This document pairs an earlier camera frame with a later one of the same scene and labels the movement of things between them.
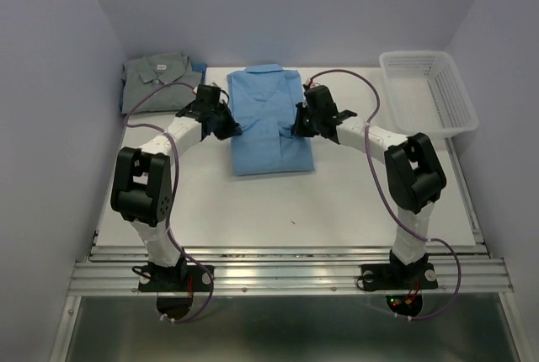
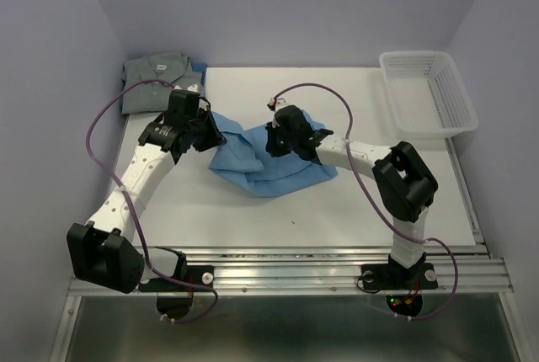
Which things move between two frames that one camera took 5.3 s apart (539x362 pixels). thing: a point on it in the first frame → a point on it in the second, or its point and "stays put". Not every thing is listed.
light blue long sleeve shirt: (263, 99) → (244, 161)
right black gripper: (298, 129) → (271, 145)
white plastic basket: (428, 94) stays put
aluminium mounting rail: (291, 270) stays put
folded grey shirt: (143, 74) stays put
